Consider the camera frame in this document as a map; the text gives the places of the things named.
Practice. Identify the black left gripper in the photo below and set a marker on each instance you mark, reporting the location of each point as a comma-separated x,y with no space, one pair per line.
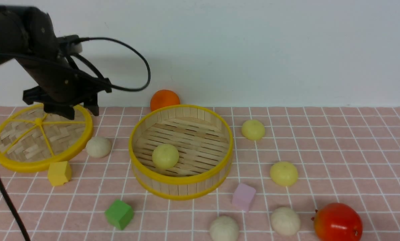
60,89

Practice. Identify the white bun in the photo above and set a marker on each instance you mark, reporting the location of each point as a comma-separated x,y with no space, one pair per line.
285,221
224,228
98,147

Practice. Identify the yellow bun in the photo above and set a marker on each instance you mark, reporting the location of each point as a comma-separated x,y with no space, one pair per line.
253,129
284,173
165,156

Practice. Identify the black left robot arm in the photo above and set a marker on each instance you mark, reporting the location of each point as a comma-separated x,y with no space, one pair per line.
27,33

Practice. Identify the yellow bamboo steamer lid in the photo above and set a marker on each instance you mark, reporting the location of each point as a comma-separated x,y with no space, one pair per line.
30,139

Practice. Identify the yellow bamboo steamer tray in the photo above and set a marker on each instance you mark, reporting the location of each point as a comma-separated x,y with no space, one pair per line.
204,141

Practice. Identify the yellow cube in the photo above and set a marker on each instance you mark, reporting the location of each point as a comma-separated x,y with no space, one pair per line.
59,173

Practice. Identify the orange fruit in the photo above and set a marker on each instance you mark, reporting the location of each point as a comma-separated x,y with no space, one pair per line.
163,98

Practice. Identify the green cube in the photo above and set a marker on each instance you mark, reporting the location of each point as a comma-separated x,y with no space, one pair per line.
119,214

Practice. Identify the pink cube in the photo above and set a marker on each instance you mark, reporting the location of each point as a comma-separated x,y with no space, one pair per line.
243,197

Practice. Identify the pink checkered tablecloth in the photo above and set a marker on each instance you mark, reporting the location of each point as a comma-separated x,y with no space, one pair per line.
347,155

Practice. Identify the red tomato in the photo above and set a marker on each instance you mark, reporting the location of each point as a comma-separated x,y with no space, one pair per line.
337,222

